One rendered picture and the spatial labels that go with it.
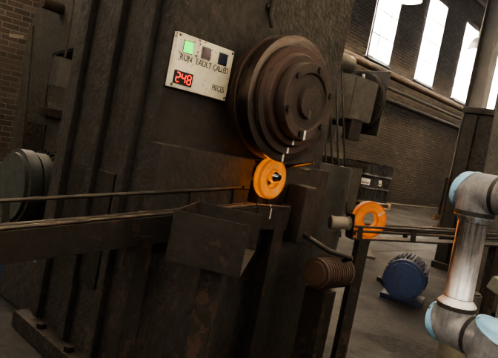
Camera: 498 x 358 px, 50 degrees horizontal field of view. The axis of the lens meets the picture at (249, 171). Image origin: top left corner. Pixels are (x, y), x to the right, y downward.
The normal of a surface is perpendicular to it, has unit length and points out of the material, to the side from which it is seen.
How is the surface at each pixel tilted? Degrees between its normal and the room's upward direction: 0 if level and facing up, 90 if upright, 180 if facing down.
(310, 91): 90
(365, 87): 92
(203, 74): 90
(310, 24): 90
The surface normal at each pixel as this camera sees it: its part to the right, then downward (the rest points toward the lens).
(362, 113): 0.63, 0.19
